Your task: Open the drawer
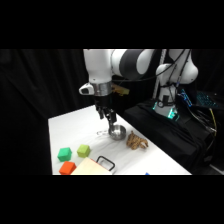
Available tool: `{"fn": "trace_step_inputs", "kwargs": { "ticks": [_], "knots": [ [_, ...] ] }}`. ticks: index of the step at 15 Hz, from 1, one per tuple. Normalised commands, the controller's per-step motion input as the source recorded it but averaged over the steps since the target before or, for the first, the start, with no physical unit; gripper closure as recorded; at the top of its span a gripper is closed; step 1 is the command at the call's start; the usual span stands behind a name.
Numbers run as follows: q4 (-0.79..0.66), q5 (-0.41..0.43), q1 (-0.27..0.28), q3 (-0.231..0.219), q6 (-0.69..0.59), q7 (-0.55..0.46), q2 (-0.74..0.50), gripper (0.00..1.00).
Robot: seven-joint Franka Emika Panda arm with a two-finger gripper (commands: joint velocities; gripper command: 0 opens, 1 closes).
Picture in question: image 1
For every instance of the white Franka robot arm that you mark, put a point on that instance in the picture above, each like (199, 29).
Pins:
(100, 66)

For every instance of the brown plush toy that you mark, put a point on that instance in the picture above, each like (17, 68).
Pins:
(136, 142)

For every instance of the tan wooden object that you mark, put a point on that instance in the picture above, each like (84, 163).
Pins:
(120, 89)

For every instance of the blue lit keyboard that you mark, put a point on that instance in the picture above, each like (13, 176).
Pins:
(207, 99)

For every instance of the orange cube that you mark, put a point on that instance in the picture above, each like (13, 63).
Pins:
(67, 168)

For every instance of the lime green cube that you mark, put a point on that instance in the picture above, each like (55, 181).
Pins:
(83, 151)

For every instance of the small metal bowl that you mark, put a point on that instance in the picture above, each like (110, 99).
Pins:
(118, 133)

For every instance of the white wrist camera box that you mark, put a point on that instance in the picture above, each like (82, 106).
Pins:
(86, 89)

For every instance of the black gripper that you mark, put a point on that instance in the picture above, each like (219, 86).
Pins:
(102, 102)

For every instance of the black robot stand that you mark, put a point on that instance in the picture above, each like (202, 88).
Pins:
(166, 136)

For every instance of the black curtain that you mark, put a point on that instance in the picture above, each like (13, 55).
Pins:
(36, 100)

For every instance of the small blue object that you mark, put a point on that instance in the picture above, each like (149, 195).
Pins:
(147, 173)

